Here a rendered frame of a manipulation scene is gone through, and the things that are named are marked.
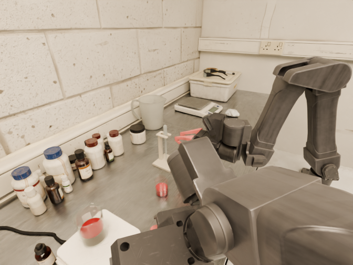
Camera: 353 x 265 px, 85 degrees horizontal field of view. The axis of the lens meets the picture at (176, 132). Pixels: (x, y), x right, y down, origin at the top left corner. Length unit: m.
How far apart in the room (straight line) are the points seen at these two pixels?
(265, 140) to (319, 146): 0.15
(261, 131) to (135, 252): 0.43
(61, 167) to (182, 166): 0.52
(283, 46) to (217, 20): 0.52
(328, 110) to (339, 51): 1.02
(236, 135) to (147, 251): 0.38
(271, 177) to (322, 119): 0.45
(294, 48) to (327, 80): 1.05
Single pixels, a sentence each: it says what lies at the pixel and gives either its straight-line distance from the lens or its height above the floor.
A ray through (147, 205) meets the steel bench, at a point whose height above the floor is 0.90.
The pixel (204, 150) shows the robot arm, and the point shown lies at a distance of 0.23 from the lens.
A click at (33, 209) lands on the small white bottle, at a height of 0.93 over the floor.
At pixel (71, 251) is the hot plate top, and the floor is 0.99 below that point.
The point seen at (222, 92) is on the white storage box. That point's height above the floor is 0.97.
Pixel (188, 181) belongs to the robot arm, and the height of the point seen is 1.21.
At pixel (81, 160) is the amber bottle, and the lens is 0.71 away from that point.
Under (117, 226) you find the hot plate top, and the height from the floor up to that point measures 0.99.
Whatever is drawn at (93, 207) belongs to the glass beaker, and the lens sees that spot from 0.45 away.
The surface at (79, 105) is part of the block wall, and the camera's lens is 0.87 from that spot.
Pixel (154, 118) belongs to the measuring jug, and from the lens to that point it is 0.95.
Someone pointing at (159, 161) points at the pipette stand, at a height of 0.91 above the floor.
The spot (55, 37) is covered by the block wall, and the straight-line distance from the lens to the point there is 0.82.
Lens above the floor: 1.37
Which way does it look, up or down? 29 degrees down
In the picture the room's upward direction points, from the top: straight up
